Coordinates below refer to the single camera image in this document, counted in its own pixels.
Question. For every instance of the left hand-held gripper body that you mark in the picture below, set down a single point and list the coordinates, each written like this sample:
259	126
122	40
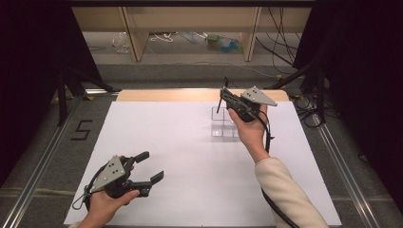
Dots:
112	174

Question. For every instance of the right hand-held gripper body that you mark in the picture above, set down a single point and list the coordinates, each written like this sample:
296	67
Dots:
250	101

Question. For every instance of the clear plastic organizer box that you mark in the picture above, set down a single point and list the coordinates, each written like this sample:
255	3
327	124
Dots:
220	125

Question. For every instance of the person's left hand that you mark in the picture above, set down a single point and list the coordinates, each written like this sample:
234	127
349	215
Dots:
104	205

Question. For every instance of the person's right hand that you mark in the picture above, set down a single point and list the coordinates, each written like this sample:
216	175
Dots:
250	136

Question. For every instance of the white table mat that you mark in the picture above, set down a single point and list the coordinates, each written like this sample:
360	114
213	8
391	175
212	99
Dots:
177	152

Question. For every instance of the colourful plastic packaging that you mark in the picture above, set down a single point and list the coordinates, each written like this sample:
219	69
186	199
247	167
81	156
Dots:
223	43

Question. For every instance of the light wooden table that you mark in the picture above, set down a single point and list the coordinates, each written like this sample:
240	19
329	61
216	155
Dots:
164	95

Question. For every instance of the black metal stand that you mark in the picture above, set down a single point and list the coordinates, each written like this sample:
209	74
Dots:
74	85
312	79

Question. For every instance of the light wooden shelf unit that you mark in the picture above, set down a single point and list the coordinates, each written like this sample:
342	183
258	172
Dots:
190	19

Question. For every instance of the dark curtain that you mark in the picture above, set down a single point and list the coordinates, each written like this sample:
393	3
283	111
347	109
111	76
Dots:
28	79
361	79

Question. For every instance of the aluminium floor rail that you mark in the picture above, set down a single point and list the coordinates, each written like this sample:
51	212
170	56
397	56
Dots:
41	161
342	164

